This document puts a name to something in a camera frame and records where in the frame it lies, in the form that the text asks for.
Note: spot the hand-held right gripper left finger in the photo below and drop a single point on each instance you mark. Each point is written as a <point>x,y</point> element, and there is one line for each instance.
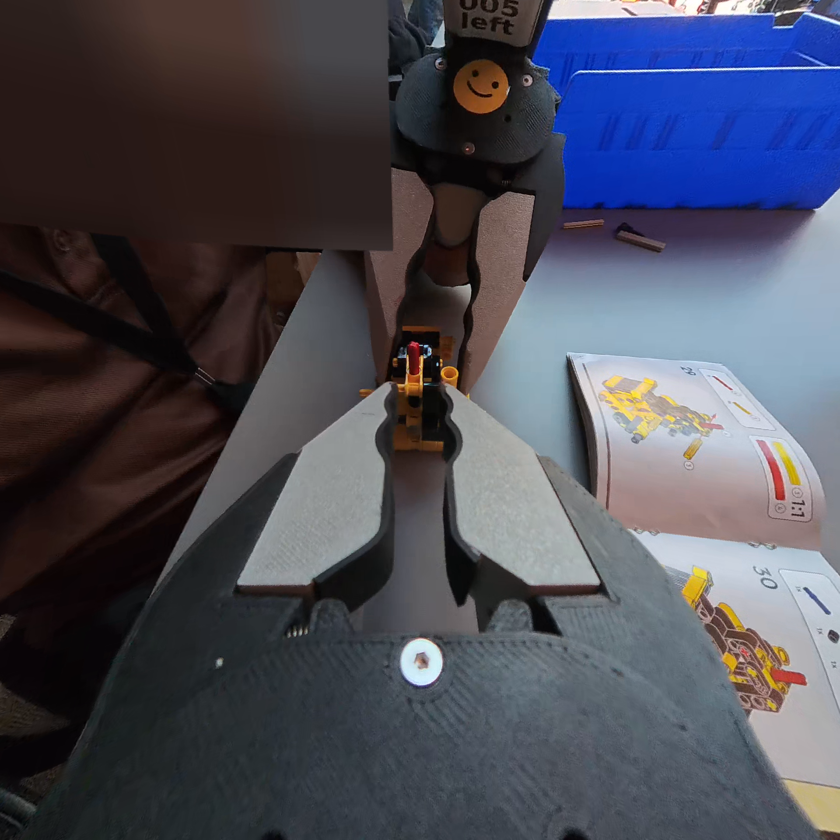
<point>328,512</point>

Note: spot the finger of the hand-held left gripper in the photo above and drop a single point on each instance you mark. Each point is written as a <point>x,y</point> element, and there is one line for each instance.
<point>410,216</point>
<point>505,249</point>

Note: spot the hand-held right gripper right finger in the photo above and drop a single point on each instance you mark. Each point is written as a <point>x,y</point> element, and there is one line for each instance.
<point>518,518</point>

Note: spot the yellow and black lego model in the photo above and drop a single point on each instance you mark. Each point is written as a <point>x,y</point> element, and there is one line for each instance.
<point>417,407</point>

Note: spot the red lego axle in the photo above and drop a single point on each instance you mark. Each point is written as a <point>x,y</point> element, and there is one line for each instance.
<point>414,354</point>

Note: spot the small black lego piece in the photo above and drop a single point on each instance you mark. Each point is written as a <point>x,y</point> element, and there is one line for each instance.
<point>628,229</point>

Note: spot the lego instruction booklet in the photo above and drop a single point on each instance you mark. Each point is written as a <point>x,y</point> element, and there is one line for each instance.
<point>656,499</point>

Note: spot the thin wooden stick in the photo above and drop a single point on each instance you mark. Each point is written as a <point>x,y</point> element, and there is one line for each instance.
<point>583,224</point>

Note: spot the wide wooden stick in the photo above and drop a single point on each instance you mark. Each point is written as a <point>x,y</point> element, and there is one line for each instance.
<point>642,241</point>

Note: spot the blue plastic bin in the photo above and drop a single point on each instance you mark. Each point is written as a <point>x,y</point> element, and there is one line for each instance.
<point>689,144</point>
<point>656,39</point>

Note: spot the person's torso in brown shirt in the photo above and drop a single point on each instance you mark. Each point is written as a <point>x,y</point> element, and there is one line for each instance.
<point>98,459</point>

